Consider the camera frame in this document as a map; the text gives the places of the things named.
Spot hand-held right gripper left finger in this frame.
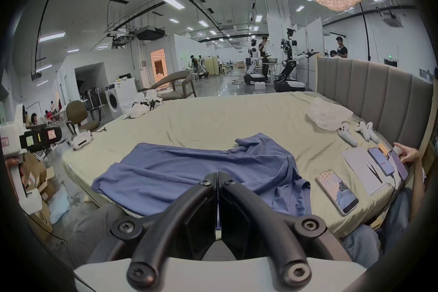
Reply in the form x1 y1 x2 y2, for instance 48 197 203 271
110 172 218 290

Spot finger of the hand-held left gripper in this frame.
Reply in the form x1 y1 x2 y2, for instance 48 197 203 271
21 125 63 152

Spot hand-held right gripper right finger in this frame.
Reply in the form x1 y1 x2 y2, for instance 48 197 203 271
218 171 328 289

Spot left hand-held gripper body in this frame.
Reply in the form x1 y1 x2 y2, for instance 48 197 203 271
0 104 43 215

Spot person's left hand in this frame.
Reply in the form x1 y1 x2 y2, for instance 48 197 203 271
4 156 23 179

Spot group of people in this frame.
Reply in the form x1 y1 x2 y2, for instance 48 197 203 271
24 101 64 125

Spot brown office chair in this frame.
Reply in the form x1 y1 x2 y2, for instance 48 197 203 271
65 100 102 136

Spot heap of cartons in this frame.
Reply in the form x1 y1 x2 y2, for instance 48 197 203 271
20 153 57 240

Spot blue shirt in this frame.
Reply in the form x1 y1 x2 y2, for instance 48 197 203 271
91 133 312 218

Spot pale blue pillow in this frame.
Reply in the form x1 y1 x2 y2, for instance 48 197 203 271
48 186 71 225

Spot white washing machine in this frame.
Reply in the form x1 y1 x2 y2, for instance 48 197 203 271
104 78 137 120

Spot phone with pale patterned screen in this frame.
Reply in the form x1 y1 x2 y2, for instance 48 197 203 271
315 169 359 216

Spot bed with pale green sheet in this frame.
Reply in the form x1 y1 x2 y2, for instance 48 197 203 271
62 90 406 238

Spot white paper sheet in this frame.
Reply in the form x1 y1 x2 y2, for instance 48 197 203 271
341 148 394 196

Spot white plastic bag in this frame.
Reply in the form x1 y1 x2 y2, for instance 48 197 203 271
306 97 355 130

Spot wooden armchair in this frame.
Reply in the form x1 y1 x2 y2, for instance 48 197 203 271
151 70 198 100

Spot black tweezers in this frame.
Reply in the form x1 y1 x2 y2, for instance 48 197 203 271
366 161 383 183

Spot phone with blue red screen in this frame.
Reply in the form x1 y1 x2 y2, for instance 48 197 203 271
368 146 396 177

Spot white humanoid robot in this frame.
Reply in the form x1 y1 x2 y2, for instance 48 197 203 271
244 38 269 86

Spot black wheeled robot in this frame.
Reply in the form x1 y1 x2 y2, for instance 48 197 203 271
274 28 320 93

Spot phone with purple screen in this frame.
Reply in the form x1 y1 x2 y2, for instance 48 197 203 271
388 149 409 181

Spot grey padded headboard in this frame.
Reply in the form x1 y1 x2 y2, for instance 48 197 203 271
316 56 434 151

